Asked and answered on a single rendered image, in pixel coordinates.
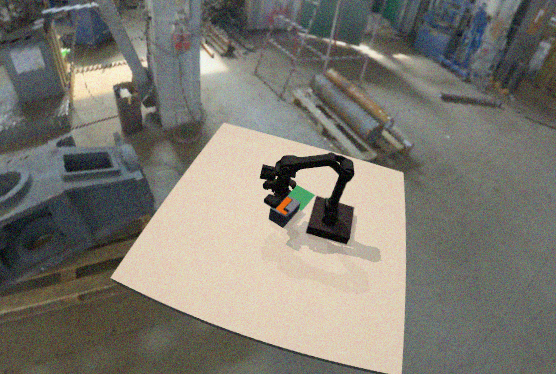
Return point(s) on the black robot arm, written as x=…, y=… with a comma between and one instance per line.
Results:
x=288, y=165

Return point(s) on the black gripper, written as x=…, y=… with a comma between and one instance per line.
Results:
x=281, y=192

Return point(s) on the orange l-shaped part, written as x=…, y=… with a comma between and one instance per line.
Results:
x=283, y=205

